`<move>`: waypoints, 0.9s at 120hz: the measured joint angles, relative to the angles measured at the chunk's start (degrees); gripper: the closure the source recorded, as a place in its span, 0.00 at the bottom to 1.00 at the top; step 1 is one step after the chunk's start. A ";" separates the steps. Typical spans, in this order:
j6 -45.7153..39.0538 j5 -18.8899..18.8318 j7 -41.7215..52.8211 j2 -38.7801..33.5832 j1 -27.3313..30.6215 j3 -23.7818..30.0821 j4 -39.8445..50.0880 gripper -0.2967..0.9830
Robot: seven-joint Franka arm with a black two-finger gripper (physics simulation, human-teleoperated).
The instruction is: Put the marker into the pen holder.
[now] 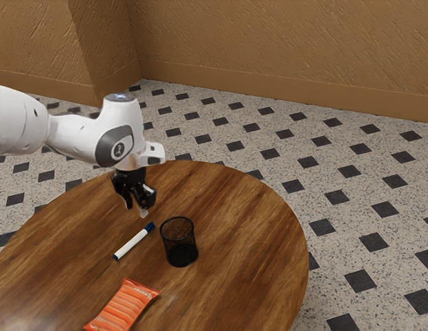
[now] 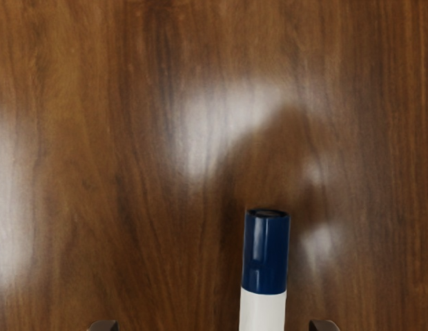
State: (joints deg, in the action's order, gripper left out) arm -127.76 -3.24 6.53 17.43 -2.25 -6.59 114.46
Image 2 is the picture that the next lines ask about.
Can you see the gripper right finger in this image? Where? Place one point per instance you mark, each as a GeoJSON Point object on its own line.
{"type": "Point", "coordinates": [322, 326]}

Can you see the white marker with blue cap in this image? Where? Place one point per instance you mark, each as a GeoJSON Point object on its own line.
{"type": "Point", "coordinates": [265, 262]}

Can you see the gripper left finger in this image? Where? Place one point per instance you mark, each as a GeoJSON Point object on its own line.
{"type": "Point", "coordinates": [104, 325]}

